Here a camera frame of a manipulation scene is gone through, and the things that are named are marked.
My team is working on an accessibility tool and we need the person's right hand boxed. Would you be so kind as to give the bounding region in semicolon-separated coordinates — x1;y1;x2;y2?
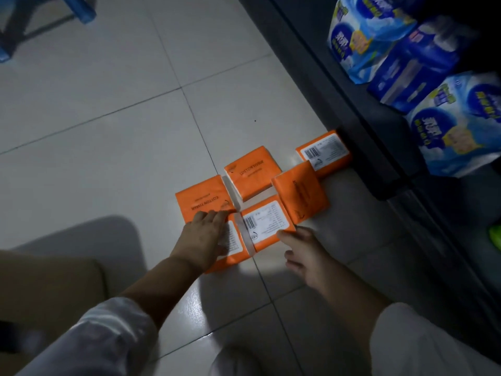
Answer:
276;226;336;290

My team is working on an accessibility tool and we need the person's left hand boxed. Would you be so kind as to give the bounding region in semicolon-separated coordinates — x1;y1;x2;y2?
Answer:
170;209;231;273

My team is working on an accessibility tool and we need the orange tissue packet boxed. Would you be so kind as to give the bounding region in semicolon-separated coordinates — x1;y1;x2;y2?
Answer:
205;212;256;274

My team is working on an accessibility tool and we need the person's right forearm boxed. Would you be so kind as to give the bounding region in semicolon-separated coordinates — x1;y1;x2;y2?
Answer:
311;263;392;362

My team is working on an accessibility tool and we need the person's left forearm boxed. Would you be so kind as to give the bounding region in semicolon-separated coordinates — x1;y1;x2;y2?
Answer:
119;255;205;330

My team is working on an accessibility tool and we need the cluster of orange packets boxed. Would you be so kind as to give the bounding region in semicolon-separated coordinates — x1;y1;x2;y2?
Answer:
175;130;351;254

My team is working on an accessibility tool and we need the dark shelf unit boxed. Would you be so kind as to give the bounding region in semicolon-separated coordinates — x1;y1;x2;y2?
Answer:
237;0;501;362

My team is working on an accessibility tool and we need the white left sleeve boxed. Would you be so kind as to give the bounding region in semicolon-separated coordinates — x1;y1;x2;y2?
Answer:
16;297;159;376

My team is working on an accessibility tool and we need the white sleeve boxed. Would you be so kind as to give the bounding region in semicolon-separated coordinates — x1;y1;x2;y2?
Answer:
369;302;501;376
16;297;159;376

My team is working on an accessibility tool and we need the white right sleeve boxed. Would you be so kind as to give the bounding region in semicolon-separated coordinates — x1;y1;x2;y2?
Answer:
369;302;501;376

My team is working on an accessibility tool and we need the tan trouser leg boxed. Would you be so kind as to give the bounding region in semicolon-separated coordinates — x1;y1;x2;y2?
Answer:
0;250;108;376

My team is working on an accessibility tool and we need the blue white wrapped package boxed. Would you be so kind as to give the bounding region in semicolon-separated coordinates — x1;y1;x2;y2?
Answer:
327;0;419;85
406;71;501;178

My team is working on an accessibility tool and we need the dark blue wrapped package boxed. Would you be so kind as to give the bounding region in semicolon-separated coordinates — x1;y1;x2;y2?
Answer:
367;16;477;114

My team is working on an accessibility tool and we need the blue plastic stool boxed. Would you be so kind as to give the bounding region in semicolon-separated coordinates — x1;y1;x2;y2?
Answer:
0;0;97;63

